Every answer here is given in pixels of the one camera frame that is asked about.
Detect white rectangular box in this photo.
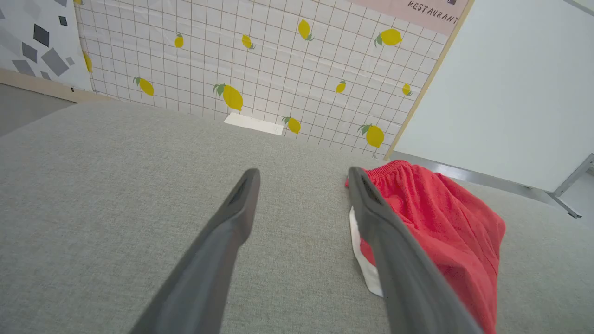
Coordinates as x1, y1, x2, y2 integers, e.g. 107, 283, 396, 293
223, 112, 284, 136

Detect lemon print grid wall panel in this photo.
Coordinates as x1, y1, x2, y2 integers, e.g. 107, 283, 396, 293
74, 0, 452, 160

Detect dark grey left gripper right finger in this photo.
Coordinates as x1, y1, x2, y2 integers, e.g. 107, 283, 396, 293
348, 167, 484, 334

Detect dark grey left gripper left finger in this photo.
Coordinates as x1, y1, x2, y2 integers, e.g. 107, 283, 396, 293
129, 168, 261, 334

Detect pink restaurant sign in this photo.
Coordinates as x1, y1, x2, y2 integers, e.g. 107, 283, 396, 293
346, 0, 471, 37

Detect grey terrazzo pattern wall panel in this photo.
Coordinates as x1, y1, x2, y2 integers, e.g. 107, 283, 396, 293
0, 0, 93, 91

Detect white board with metal frame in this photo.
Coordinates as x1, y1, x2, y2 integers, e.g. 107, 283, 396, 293
384, 0, 594, 219

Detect red shorts with white trim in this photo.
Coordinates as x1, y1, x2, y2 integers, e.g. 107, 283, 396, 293
345, 160, 506, 334

